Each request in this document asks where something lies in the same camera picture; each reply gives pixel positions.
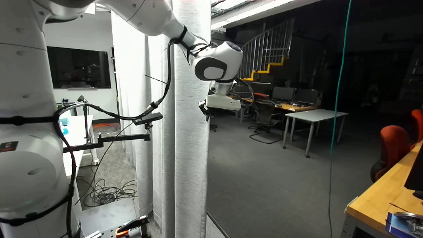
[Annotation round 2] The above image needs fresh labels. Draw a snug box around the white curtain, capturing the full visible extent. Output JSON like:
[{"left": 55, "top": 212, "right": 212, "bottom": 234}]
[{"left": 111, "top": 0, "right": 212, "bottom": 238}]

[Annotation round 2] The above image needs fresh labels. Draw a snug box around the black office chair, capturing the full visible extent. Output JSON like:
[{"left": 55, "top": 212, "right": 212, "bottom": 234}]
[{"left": 248, "top": 99, "right": 285, "bottom": 144}]

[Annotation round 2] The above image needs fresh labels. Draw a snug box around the staircase with metal railing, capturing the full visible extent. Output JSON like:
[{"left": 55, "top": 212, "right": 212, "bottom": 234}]
[{"left": 237, "top": 18, "right": 295, "bottom": 82}]

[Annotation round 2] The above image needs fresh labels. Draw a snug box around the row of monitors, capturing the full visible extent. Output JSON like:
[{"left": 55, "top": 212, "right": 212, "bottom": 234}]
[{"left": 271, "top": 86, "right": 320, "bottom": 105}]

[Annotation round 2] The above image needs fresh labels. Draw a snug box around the wooden desk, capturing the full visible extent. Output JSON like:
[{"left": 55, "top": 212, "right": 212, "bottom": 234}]
[{"left": 273, "top": 102, "right": 318, "bottom": 113}]

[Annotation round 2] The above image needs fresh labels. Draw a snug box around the grey table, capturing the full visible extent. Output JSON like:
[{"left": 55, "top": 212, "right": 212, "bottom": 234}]
[{"left": 282, "top": 109, "right": 349, "bottom": 159}]

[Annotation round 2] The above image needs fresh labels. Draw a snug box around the white table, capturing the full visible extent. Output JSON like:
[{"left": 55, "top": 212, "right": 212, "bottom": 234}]
[{"left": 59, "top": 114, "right": 100, "bottom": 212}]

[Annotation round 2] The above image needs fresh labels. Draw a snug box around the black and orange clamp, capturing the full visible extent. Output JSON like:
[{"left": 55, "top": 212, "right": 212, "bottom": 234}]
[{"left": 115, "top": 215, "right": 151, "bottom": 238}]

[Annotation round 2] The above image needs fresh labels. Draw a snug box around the wooden workbench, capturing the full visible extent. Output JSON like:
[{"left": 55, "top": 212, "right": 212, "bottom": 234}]
[{"left": 340, "top": 141, "right": 423, "bottom": 238}]

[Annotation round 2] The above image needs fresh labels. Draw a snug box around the black monitor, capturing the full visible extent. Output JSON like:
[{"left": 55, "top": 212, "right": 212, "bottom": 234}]
[{"left": 404, "top": 151, "right": 423, "bottom": 200}]

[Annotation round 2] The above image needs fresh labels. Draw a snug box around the blue box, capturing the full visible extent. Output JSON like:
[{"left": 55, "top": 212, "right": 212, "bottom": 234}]
[{"left": 385, "top": 212, "right": 423, "bottom": 238}]

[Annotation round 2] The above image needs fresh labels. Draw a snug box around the silver metal tool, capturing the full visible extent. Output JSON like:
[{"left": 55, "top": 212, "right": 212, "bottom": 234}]
[{"left": 394, "top": 212, "right": 423, "bottom": 236}]

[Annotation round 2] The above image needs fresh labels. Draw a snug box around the camera on mount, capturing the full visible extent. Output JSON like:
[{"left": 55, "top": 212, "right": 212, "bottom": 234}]
[{"left": 62, "top": 112, "right": 164, "bottom": 153}]

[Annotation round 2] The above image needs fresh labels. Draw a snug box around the small camera on pole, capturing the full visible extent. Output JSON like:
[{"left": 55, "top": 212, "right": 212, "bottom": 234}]
[{"left": 77, "top": 95, "right": 92, "bottom": 144}]

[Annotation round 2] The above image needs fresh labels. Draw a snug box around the coil of black cable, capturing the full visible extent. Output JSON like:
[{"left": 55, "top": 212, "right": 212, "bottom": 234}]
[{"left": 75, "top": 178, "right": 138, "bottom": 207}]

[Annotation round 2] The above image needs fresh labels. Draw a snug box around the wall screen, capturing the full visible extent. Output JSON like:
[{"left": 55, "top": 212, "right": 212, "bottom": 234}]
[{"left": 47, "top": 46, "right": 112, "bottom": 89}]

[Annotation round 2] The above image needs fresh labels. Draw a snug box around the green cable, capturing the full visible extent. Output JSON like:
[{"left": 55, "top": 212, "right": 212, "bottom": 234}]
[{"left": 327, "top": 0, "right": 353, "bottom": 238}]

